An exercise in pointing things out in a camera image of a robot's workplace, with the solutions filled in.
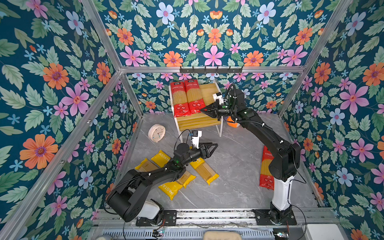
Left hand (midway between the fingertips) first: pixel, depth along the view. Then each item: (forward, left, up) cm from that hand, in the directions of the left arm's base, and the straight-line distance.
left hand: (217, 143), depth 74 cm
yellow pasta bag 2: (-9, +18, -22) cm, 30 cm away
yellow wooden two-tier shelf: (+29, +3, +10) cm, 31 cm away
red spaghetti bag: (+18, +17, +11) cm, 27 cm away
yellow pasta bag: (-6, +6, -22) cm, 23 cm away
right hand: (+14, +7, +11) cm, 19 cm away
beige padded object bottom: (-36, +1, -20) cm, 42 cm away
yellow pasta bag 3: (-14, +26, -22) cm, 37 cm away
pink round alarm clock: (+22, +37, -17) cm, 46 cm away
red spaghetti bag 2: (+18, +9, +11) cm, 23 cm away
